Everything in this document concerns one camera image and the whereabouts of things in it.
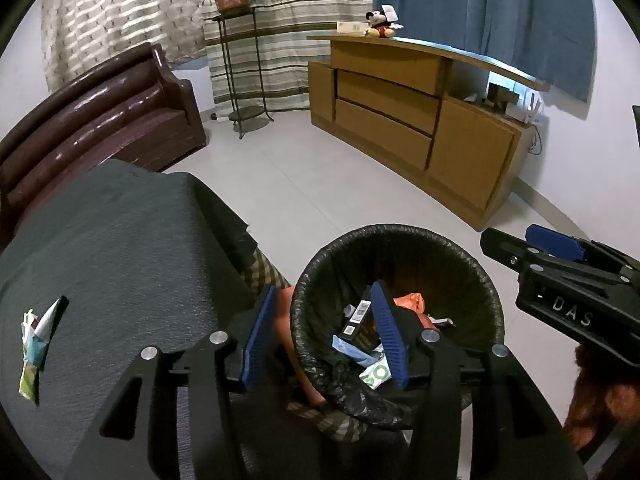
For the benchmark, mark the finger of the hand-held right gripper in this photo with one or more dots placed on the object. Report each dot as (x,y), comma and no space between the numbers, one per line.
(510,250)
(555,242)

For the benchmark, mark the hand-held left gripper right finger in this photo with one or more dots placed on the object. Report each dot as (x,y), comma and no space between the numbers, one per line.
(390,340)

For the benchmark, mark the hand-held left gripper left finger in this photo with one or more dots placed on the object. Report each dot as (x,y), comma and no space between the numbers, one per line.
(257,340)

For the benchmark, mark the green white paper packet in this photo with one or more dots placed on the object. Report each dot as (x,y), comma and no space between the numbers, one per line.
(375,375)

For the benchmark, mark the black box with red print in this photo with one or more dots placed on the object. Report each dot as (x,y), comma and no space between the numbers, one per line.
(357,320)

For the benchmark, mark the light blue plastic strip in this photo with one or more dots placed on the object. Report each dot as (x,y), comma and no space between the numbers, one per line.
(350,347)

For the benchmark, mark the red plastic bag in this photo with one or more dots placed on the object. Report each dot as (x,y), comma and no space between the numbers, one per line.
(427,321)

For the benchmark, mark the orange plastic bag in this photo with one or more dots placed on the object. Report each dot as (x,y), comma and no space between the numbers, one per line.
(412,302)

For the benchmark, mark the bin with black liner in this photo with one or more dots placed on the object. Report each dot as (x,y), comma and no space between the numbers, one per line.
(400,255)

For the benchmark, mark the person's right forearm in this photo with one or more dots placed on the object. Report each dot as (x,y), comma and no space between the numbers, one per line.
(600,400)

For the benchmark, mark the wooden cabinet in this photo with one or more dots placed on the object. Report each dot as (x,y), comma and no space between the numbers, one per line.
(470,150)

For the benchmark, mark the white router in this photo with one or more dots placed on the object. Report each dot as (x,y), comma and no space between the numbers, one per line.
(532,105)

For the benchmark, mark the dark grey tablecloth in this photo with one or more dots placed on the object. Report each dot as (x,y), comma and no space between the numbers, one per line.
(130,260)

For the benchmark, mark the white tube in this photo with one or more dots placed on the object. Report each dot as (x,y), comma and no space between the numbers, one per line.
(49,317)

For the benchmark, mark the green white paper scrap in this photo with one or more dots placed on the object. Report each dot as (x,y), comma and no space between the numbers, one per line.
(27,385)

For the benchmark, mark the blue curtain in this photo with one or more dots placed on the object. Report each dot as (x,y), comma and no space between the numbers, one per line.
(480,10)

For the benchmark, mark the mouse plush toy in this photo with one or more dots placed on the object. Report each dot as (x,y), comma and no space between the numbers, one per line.
(381,22)

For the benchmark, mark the small beige box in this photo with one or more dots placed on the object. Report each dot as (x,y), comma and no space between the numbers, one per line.
(350,27)

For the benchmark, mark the brown leather sofa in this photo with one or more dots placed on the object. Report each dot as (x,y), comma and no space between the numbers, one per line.
(100,110)

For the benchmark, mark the black metal plant stand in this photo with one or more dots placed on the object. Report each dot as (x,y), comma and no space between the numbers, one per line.
(232,60)

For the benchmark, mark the striped curtain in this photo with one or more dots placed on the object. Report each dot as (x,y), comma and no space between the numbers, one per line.
(300,10)

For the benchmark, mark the patterned beige curtain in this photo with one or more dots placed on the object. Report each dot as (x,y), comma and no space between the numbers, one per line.
(120,10)

